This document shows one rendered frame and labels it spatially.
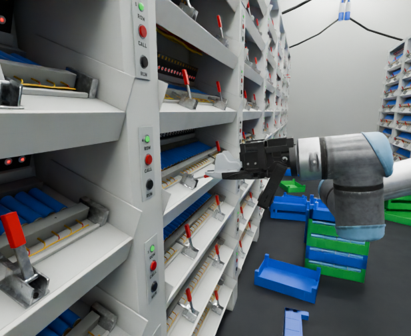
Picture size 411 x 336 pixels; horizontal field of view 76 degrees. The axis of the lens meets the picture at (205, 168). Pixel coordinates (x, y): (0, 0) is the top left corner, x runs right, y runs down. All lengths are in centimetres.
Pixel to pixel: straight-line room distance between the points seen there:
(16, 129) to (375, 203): 57
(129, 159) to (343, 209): 43
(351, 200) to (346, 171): 6
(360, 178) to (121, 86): 45
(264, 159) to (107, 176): 32
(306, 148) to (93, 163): 40
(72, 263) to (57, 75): 24
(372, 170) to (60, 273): 53
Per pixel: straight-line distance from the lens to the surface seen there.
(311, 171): 57
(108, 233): 45
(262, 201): 62
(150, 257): 51
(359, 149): 57
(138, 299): 51
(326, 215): 157
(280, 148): 59
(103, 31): 44
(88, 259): 40
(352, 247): 165
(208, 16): 114
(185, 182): 67
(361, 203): 59
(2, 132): 29
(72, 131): 34
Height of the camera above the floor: 90
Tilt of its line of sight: 12 degrees down
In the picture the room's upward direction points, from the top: straight up
